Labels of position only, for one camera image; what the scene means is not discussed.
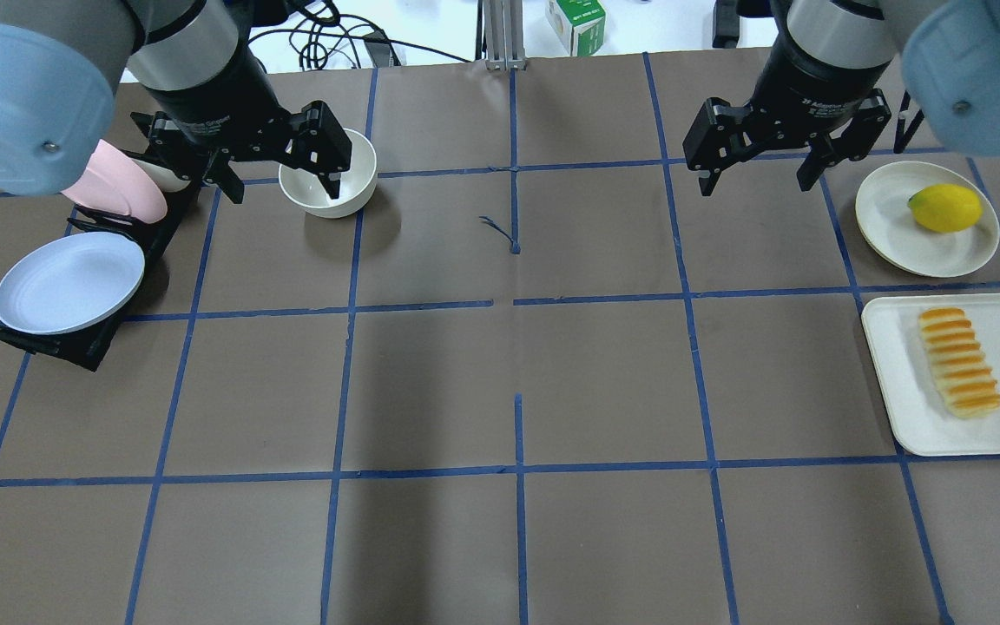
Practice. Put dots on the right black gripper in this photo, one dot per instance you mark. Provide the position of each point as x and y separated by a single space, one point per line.
812 94

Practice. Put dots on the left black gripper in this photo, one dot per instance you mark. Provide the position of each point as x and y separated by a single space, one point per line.
212 102

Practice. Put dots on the light blue plate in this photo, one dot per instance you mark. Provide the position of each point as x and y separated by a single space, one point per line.
71 283

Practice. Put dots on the striped bread loaf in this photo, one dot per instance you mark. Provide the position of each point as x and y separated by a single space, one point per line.
958 365

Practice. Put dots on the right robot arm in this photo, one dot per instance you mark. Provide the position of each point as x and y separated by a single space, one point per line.
949 53

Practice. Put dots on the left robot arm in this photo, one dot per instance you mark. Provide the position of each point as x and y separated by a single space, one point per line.
60 67

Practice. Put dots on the white plate in rack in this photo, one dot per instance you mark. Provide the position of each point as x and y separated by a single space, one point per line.
164 178

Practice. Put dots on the cream round plate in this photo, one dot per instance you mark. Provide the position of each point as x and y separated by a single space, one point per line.
891 227

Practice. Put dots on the pink plate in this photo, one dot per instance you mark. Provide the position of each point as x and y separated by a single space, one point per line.
113 183

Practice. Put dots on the black dish rack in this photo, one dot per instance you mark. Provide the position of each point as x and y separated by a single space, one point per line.
88 347

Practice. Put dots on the yellow lemon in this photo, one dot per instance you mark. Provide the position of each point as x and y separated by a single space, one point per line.
946 208

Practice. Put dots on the green white carton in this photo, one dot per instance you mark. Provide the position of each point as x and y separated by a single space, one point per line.
580 25

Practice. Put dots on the white rectangular tray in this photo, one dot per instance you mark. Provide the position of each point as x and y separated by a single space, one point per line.
919 419

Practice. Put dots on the aluminium frame post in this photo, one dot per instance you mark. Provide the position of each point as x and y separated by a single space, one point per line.
501 43

